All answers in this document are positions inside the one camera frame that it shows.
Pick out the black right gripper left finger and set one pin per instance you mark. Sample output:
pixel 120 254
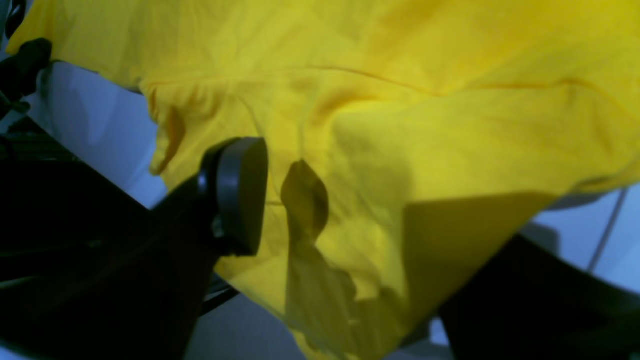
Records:
pixel 88 273

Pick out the yellow T-shirt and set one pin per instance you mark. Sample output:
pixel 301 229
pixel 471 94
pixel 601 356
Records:
pixel 408 139

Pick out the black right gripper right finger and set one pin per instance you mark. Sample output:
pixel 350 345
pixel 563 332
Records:
pixel 526 304

